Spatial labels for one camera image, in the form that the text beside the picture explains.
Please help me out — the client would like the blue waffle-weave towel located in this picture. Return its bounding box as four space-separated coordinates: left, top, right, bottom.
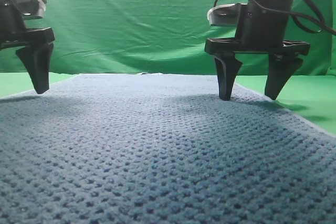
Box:
1 74 335 223

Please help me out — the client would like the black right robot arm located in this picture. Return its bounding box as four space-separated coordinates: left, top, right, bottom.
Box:
205 0 310 101

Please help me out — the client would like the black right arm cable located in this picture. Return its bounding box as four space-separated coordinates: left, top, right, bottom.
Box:
213 0 336 36

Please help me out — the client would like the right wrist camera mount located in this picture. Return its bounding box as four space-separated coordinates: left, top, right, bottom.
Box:
207 3 242 26

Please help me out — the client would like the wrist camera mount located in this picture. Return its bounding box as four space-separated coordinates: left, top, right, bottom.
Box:
11 0 47 20
207 3 242 26

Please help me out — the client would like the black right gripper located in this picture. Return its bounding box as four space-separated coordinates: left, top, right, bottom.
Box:
204 3 310 101

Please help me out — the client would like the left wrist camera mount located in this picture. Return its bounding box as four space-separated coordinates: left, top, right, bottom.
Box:
11 0 47 20

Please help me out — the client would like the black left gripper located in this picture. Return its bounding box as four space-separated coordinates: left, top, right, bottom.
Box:
1 0 55 94

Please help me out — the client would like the green backdrop cloth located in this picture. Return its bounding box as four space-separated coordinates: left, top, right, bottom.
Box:
0 0 336 77

